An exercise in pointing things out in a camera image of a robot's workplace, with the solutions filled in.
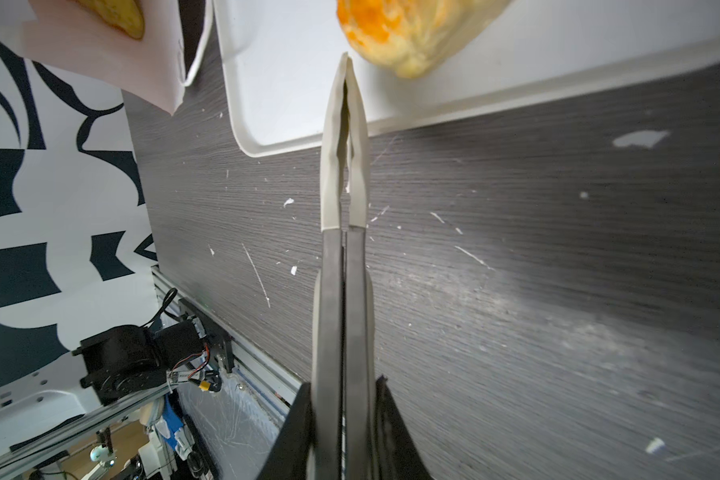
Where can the white plastic tray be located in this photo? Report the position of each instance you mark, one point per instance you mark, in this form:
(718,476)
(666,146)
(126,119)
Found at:
(279,59)

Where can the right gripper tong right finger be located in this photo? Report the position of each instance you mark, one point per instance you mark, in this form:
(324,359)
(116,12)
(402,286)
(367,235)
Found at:
(359,388)

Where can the red white paper bag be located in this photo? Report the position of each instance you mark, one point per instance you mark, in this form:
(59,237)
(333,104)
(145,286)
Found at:
(70,36)

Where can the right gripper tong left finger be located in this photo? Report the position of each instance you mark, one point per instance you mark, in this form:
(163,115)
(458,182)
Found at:
(327,366)

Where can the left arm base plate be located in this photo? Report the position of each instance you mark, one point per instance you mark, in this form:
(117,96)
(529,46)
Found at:
(218,358)

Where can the pale fake bread piece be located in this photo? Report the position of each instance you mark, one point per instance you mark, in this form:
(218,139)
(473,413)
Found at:
(411,38)

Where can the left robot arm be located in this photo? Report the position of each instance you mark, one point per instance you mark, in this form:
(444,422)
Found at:
(103,369)

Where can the yellow fake croissant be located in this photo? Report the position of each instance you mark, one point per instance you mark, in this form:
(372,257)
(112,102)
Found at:
(125,15)

